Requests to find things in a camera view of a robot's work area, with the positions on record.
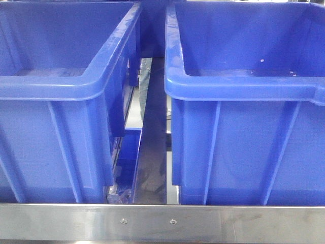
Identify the blue bin front right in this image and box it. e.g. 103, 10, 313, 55
165, 2, 324, 206

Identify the blue bin rear right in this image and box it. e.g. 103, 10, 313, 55
140, 0, 173, 58

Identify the steel divider rail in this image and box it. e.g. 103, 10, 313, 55
134, 57, 167, 205

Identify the blue bin front left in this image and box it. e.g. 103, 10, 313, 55
1, 1, 141, 203

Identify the blue bin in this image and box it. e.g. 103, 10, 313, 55
165, 2, 324, 206
140, 0, 173, 58
1, 1, 141, 203

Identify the steel shelf front rail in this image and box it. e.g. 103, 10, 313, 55
1, 204, 324, 243

